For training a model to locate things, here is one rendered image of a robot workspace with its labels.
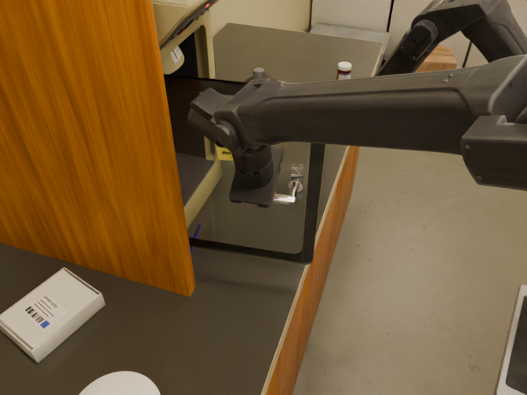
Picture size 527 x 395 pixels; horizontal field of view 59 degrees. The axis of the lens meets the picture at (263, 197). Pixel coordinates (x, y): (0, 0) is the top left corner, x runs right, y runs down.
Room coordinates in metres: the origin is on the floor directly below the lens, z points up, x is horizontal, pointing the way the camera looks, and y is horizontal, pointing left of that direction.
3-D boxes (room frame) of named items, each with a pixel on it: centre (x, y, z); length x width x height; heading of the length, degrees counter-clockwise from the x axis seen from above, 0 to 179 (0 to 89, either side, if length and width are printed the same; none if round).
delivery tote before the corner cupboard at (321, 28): (3.44, -0.63, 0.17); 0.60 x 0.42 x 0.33; 69
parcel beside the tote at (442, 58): (3.28, -1.20, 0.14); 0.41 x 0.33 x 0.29; 78
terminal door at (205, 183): (0.67, 0.05, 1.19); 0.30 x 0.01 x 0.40; 78
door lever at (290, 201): (0.62, -0.02, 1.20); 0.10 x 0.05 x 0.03; 78
